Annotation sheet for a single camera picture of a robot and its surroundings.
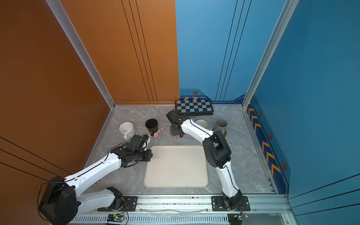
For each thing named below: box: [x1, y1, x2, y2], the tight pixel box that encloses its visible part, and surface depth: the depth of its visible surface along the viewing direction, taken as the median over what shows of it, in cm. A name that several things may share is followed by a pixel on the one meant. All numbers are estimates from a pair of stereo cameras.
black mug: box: [145, 118, 159, 137], surface depth 98 cm
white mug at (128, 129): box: [119, 121, 136, 141], surface depth 97 cm
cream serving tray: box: [143, 145, 209, 188], surface depth 85 cm
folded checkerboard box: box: [174, 98, 214, 117], surface depth 118 cm
